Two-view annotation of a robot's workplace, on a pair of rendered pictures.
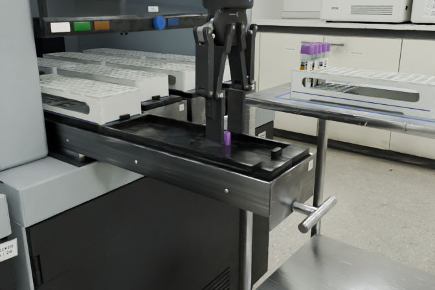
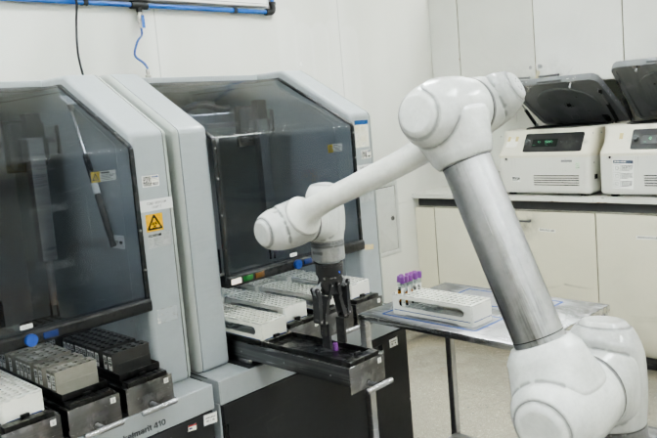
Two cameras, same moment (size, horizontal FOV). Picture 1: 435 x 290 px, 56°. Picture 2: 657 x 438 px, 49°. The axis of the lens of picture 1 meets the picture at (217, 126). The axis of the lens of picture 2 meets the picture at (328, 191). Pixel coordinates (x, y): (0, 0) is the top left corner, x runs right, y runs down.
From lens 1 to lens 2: 137 cm
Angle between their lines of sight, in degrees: 13
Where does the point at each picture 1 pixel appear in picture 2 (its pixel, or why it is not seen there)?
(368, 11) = (552, 181)
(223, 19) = (326, 283)
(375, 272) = not seen: outside the picture
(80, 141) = (249, 351)
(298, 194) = (372, 376)
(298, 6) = not seen: hidden behind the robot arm
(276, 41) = (453, 217)
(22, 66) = (215, 307)
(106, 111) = (265, 331)
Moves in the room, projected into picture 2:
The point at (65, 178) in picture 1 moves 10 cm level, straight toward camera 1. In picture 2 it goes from (241, 374) to (246, 387)
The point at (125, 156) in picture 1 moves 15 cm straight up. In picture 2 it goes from (278, 359) to (272, 307)
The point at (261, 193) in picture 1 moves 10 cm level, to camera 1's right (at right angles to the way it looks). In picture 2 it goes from (345, 374) to (385, 372)
